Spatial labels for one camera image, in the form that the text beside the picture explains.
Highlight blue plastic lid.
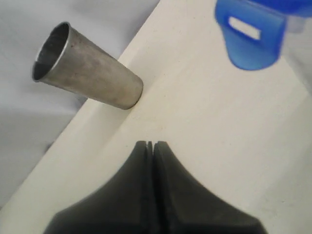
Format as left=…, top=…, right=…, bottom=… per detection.
left=214, top=0, right=312, bottom=71

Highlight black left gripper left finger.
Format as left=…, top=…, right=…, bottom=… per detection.
left=44, top=141, right=156, bottom=234

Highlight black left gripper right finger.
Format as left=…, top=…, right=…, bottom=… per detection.
left=153, top=141, right=267, bottom=234

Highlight white curtain backdrop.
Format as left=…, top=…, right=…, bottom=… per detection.
left=0, top=0, right=157, bottom=205

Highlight stainless steel cup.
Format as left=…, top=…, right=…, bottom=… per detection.
left=32, top=21, right=143, bottom=110

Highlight clear plastic tall container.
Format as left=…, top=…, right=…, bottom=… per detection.
left=285, top=16, right=307, bottom=34

